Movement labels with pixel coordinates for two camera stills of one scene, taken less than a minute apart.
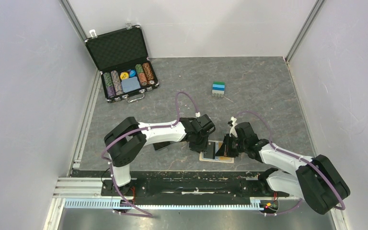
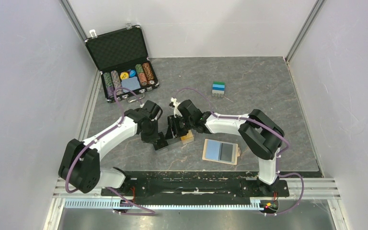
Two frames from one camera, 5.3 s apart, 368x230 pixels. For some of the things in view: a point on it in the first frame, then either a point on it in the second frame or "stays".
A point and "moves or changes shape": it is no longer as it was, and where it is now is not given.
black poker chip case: [121, 57] stays
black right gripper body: [234, 146] → [179, 126]
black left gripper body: [200, 144] → [151, 134]
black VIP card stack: [158, 145] stays
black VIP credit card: [210, 153] moves or changes shape
